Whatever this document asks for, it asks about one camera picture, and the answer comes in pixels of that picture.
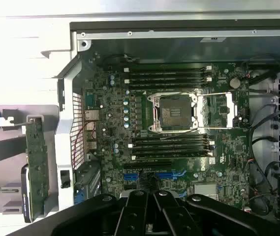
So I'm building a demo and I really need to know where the RAM slot with white clips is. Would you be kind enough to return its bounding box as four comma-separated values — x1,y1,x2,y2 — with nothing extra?
124,77,212,84
124,66,212,73
127,140,216,147

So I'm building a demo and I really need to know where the silver coin cell battery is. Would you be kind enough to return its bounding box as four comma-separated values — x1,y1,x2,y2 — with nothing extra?
229,77,242,89

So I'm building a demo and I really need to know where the RAM slot with black clips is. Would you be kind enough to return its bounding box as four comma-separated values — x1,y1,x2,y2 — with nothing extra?
129,134,211,141
127,83,212,89
124,72,212,78
129,146,216,152

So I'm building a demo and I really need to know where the green motherboard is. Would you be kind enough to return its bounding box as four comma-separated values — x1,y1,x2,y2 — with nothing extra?
82,53,252,214

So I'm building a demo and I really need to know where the silver socket cover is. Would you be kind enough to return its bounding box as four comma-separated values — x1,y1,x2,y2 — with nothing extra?
194,90,241,130

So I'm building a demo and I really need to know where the grey parts rack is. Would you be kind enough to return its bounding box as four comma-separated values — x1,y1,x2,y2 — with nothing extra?
0,105,60,222

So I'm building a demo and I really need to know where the open dark PC case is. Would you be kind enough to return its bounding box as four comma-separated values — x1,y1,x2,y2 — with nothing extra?
56,21,280,236

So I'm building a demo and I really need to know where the silver chipset heat sink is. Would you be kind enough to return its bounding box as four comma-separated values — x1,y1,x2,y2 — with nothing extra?
193,183,218,201

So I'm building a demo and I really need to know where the CPU socket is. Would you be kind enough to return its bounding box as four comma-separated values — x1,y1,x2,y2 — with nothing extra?
146,91,200,135

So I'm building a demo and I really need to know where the blue expansion slot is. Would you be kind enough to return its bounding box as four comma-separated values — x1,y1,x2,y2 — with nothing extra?
124,171,187,182

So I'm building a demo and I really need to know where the long black expansion slot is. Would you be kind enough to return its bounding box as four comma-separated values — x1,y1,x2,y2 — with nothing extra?
123,160,173,170

